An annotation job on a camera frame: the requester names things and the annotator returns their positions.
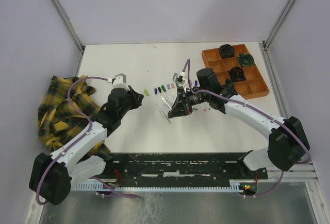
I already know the left aluminium frame post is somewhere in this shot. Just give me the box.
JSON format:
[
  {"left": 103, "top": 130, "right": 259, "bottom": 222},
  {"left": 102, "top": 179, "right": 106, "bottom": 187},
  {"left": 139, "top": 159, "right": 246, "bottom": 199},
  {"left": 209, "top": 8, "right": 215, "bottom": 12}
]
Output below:
[{"left": 38, "top": 0, "right": 85, "bottom": 52}]

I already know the white cable duct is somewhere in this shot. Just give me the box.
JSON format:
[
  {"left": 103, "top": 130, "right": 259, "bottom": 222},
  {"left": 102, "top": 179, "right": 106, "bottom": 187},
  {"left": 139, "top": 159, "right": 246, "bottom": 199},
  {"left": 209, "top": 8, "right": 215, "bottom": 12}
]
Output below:
[{"left": 72, "top": 180, "right": 257, "bottom": 191}]

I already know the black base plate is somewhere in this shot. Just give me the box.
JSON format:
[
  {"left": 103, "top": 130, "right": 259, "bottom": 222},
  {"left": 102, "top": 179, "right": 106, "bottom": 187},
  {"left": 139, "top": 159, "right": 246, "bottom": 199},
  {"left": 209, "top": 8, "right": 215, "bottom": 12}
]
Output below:
[{"left": 98, "top": 152, "right": 268, "bottom": 187}]

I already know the green blue rolled sock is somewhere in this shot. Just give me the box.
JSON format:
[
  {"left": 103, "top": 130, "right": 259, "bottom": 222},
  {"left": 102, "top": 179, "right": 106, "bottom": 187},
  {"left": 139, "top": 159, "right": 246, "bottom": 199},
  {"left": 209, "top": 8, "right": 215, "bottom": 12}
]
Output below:
[{"left": 237, "top": 53, "right": 255, "bottom": 67}]

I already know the black rolled sock top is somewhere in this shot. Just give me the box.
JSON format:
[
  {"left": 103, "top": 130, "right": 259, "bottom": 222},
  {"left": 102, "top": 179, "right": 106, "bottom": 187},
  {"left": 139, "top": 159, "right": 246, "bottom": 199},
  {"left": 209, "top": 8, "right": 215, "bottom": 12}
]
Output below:
[{"left": 218, "top": 44, "right": 235, "bottom": 59}]

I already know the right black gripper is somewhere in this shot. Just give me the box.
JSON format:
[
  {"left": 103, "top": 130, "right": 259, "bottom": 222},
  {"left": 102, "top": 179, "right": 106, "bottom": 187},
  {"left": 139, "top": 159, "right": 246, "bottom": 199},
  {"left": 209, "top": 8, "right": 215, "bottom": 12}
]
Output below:
[{"left": 168, "top": 86, "right": 209, "bottom": 118}]

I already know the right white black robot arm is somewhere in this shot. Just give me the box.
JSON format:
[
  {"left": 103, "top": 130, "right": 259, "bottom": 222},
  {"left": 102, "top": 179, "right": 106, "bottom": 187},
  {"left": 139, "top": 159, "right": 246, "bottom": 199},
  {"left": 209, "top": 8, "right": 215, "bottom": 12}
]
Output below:
[{"left": 168, "top": 68, "right": 311, "bottom": 178}]

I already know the aluminium frame post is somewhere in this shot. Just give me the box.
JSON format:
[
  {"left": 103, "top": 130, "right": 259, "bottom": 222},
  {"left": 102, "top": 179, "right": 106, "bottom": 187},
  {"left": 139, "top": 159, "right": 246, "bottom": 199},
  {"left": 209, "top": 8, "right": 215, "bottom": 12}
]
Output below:
[
  {"left": 38, "top": 0, "right": 85, "bottom": 52},
  {"left": 262, "top": 0, "right": 310, "bottom": 51}
]

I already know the dark green rolled sock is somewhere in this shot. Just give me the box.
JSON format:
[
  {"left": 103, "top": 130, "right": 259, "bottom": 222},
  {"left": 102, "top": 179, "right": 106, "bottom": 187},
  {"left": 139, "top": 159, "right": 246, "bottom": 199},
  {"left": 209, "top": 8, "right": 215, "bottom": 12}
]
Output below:
[{"left": 225, "top": 78, "right": 235, "bottom": 88}]

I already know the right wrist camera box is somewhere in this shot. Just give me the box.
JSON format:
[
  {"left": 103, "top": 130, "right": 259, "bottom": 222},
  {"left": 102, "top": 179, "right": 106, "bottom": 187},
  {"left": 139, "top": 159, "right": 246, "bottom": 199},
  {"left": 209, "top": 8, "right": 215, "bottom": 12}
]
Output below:
[{"left": 173, "top": 71, "right": 190, "bottom": 91}]

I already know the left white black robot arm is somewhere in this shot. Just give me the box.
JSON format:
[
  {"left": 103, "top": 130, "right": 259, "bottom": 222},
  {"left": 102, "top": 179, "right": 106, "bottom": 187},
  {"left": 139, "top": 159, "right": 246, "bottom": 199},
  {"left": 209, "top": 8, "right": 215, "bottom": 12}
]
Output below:
[{"left": 29, "top": 86, "right": 144, "bottom": 205}]

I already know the orange compartment tray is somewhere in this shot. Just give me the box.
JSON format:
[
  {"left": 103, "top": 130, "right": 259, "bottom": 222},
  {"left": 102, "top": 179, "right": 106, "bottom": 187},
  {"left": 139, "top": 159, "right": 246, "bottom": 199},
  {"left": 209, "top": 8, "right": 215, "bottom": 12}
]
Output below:
[{"left": 202, "top": 44, "right": 269, "bottom": 99}]

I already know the yellow capped highlighter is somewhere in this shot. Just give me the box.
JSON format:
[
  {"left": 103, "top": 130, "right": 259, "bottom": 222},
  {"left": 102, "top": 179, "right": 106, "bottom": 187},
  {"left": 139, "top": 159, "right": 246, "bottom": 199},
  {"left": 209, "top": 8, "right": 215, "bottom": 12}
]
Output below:
[{"left": 160, "top": 95, "right": 172, "bottom": 110}]

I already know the right aluminium frame post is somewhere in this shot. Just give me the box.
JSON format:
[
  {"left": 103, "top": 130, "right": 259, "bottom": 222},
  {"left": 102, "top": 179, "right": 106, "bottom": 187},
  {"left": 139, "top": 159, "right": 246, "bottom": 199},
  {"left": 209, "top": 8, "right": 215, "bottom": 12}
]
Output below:
[{"left": 262, "top": 0, "right": 310, "bottom": 51}]

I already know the black orange rolled sock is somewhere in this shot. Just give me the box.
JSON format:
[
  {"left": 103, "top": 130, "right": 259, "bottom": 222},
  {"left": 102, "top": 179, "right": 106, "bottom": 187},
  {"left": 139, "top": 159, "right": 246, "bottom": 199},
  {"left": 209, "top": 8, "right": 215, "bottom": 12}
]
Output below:
[{"left": 229, "top": 66, "right": 246, "bottom": 82}]

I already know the yellow plaid cloth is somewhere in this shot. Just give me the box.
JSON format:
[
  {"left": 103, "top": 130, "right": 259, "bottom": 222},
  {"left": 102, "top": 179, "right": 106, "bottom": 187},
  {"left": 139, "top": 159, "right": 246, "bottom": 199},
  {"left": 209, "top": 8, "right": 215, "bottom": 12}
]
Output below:
[{"left": 38, "top": 75, "right": 100, "bottom": 151}]

